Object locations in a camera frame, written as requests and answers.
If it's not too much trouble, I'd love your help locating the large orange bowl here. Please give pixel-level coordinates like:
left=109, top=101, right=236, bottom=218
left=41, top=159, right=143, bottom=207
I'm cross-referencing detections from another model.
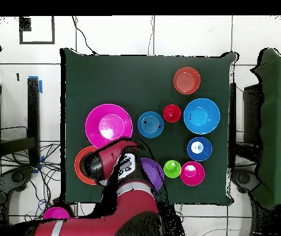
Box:
left=74, top=145, right=100, bottom=186

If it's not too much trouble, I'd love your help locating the black floor stand base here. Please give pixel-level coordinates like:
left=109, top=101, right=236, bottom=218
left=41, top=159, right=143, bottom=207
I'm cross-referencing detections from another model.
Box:
left=0, top=166, right=36, bottom=193
left=230, top=169, right=261, bottom=195

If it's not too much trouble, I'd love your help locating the large blue bowl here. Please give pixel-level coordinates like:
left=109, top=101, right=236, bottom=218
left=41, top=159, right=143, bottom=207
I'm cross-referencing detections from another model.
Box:
left=183, top=98, right=221, bottom=135

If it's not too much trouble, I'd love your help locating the large pink bowl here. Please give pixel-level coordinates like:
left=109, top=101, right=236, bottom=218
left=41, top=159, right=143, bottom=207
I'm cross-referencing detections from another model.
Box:
left=84, top=103, right=134, bottom=150

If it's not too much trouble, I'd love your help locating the black metal stand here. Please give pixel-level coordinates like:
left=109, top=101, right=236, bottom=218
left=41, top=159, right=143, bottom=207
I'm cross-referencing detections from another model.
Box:
left=228, top=81, right=264, bottom=163
left=0, top=77, right=41, bottom=168

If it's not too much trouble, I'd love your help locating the dark green tablecloth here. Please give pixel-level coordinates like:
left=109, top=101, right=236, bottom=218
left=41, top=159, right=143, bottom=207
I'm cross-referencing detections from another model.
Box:
left=60, top=47, right=239, bottom=206

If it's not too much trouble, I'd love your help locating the small dark blue bowl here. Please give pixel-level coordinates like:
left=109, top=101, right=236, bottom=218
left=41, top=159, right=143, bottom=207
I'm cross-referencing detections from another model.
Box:
left=186, top=136, right=213, bottom=162

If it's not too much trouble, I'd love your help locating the black square floor frame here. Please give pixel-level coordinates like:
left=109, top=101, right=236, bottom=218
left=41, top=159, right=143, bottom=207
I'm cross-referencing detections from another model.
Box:
left=18, top=15, right=55, bottom=45

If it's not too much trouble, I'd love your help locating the purple bowl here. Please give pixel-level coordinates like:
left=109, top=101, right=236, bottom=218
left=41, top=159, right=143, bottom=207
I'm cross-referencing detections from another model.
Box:
left=140, top=157, right=165, bottom=193

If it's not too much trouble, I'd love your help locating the bundle of floor cables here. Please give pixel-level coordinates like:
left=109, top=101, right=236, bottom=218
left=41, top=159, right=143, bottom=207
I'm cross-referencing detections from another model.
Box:
left=0, top=141, right=65, bottom=219

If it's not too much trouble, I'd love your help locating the red cup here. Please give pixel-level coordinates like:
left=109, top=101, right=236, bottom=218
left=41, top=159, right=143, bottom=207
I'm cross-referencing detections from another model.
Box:
left=162, top=104, right=182, bottom=123

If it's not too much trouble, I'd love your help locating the small pink-red bowl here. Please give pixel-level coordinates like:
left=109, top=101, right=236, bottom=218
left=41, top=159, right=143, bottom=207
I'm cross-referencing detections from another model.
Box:
left=180, top=160, right=205, bottom=187

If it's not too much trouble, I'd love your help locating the small light blue ridged bowl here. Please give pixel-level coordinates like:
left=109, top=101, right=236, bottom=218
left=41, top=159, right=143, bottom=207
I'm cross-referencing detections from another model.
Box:
left=137, top=111, right=165, bottom=139

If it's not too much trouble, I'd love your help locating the long black floor cable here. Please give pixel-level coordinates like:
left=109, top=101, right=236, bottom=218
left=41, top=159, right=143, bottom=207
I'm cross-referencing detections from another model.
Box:
left=71, top=15, right=98, bottom=55

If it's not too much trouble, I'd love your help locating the small orange ridged bowl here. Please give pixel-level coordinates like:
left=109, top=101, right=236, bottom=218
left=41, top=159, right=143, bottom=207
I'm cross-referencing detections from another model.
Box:
left=173, top=66, right=202, bottom=95

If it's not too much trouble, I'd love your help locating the small magenta bowl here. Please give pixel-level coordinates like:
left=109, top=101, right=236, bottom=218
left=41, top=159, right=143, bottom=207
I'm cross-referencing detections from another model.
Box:
left=42, top=206, right=71, bottom=221

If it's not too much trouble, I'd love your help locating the green cup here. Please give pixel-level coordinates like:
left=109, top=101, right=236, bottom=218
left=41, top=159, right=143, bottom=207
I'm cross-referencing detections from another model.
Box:
left=163, top=160, right=182, bottom=179

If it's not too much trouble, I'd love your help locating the blue tape strip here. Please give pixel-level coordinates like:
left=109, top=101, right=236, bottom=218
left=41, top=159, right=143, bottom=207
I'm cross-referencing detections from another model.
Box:
left=28, top=75, right=43, bottom=94

